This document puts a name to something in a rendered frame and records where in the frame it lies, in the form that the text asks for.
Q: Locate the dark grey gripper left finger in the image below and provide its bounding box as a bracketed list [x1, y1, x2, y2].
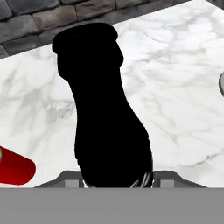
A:
[34, 170, 86, 189]

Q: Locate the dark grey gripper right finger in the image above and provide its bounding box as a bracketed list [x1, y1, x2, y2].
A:
[151, 170, 207, 189]

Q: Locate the black bottle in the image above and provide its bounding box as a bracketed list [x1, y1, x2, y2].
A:
[52, 22, 154, 189]

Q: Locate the red can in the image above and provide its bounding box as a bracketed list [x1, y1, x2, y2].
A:
[0, 145, 37, 186]

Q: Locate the grey round object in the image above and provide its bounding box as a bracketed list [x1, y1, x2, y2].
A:
[218, 71, 224, 97]

